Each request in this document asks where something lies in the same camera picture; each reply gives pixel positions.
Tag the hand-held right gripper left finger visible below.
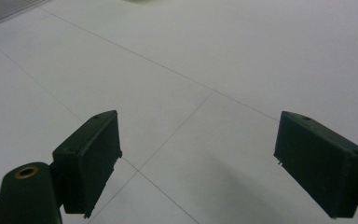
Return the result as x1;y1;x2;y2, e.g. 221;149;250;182
51;109;123;219

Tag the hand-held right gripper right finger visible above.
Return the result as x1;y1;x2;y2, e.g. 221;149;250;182
273;110;358;219

